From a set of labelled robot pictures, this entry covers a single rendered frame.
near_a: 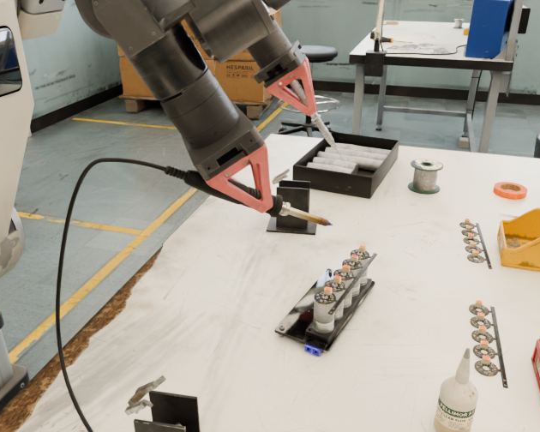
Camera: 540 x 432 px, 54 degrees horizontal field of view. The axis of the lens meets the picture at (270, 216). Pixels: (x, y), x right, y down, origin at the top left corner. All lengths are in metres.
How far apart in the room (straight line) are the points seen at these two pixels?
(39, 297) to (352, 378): 1.72
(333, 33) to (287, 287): 4.42
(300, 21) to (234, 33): 4.66
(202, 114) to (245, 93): 3.69
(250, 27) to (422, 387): 0.41
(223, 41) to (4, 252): 0.49
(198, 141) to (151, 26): 0.12
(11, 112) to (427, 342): 0.62
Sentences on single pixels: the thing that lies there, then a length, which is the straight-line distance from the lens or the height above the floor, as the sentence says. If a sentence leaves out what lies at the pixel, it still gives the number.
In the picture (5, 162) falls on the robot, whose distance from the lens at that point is 0.81.
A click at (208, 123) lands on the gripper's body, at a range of 0.49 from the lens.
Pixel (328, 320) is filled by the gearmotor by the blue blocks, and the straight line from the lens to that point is 0.63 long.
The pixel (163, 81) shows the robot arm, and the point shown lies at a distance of 0.48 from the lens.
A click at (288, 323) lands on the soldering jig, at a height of 0.76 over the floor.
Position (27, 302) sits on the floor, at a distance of 2.20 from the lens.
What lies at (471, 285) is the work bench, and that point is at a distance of 0.80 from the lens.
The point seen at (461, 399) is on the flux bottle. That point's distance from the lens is 0.54.
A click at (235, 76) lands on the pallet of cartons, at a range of 4.18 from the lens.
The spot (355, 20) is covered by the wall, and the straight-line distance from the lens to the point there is 5.03.
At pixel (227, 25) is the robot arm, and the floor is 1.11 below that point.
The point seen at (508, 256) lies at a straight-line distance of 0.86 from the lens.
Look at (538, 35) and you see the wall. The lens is 5.05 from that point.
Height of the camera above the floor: 1.17
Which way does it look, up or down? 26 degrees down
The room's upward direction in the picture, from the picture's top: straight up
